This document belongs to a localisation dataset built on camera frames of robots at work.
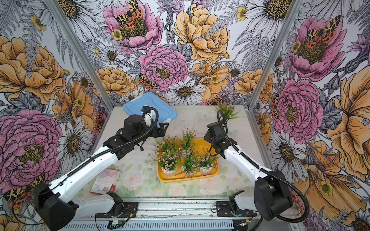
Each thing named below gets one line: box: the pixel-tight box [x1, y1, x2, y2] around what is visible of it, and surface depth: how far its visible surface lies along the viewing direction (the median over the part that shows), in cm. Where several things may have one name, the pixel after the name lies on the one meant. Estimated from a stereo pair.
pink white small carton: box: [89, 168, 122, 195], surface depth 80 cm
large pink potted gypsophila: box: [145, 142, 181, 177], surface depth 79 cm
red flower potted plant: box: [154, 135, 184, 154], surface depth 86 cm
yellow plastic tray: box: [156, 138, 220, 183], surface depth 79 cm
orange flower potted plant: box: [176, 151, 201, 177], surface depth 78 cm
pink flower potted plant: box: [193, 155, 219, 176], surface depth 78 cm
